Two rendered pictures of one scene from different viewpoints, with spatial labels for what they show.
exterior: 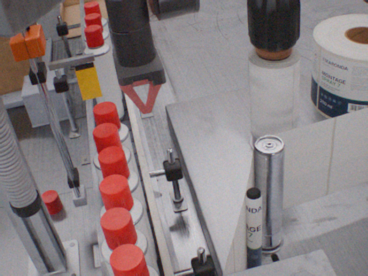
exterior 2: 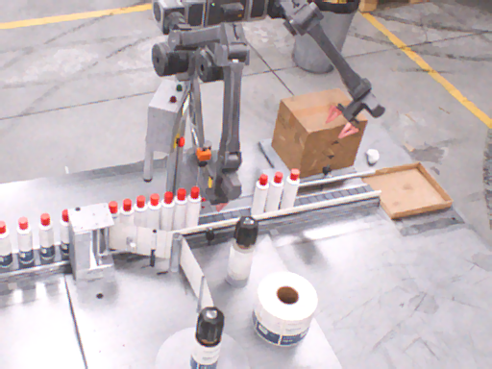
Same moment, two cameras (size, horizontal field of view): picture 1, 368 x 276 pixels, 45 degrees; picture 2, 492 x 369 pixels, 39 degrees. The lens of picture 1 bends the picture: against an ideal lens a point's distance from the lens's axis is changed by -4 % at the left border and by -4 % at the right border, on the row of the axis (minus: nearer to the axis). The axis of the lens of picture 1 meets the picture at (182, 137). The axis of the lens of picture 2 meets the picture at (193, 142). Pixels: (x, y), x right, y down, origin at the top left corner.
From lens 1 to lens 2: 2.20 m
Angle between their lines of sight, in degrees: 56
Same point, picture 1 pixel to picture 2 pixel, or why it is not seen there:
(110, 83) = (256, 200)
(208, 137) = not seen: hidden behind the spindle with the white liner
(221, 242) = not seen: hidden behind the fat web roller
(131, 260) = (126, 203)
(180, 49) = (351, 244)
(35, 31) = (205, 153)
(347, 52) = (266, 282)
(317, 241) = (174, 286)
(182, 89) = (300, 247)
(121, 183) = (155, 198)
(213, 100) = (273, 254)
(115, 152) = (169, 195)
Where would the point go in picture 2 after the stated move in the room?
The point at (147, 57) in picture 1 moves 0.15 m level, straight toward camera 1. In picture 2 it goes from (215, 194) to (176, 199)
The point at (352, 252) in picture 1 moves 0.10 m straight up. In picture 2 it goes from (167, 297) to (169, 279)
